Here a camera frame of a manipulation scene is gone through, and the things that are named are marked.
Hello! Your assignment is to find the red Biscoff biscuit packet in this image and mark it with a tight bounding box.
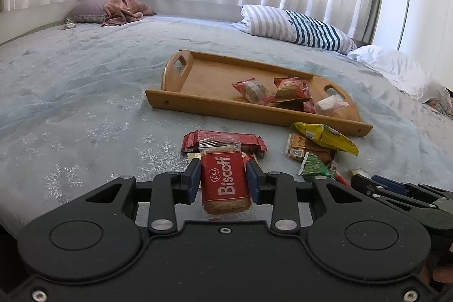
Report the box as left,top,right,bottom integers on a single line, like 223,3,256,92
199,144,251,215

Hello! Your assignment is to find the red orange chips bag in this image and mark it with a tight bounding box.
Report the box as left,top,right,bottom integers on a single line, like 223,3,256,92
273,77,311,102

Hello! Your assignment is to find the white snack packet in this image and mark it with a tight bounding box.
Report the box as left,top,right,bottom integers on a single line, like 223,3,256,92
315,94,349,117

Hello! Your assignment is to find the red clear cake packet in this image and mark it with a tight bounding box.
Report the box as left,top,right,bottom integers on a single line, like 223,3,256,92
232,77,276,106

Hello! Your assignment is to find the thin red stick packet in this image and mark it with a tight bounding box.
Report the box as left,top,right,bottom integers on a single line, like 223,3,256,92
303,99,317,114

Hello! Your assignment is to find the green snack packet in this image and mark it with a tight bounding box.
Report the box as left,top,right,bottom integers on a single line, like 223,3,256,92
298,152,332,182

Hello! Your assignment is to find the brown biscuit packet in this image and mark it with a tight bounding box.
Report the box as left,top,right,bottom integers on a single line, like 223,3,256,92
286,133,336,166

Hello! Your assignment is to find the long red wafer packet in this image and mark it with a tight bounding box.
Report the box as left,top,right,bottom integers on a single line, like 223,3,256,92
180,130,267,159

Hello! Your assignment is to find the round crackers clear packet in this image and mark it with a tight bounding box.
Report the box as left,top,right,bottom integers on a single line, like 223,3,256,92
330,161,351,188

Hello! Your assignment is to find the yellow snack packet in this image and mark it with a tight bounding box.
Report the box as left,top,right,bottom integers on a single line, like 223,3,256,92
291,122,359,156

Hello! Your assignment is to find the light blue bedspread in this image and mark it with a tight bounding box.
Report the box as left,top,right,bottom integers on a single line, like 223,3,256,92
1,17,452,234

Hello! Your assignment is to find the wooden serving tray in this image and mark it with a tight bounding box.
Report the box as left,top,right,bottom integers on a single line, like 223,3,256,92
145,50,372,136

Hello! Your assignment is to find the striped white blue pillow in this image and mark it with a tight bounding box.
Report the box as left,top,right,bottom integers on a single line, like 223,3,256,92
233,5,357,55

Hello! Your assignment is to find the pink blanket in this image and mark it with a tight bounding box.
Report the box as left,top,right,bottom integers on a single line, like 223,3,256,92
102,0,156,26

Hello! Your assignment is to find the purple pillow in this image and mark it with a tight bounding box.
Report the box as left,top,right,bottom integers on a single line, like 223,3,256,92
65,0,111,24

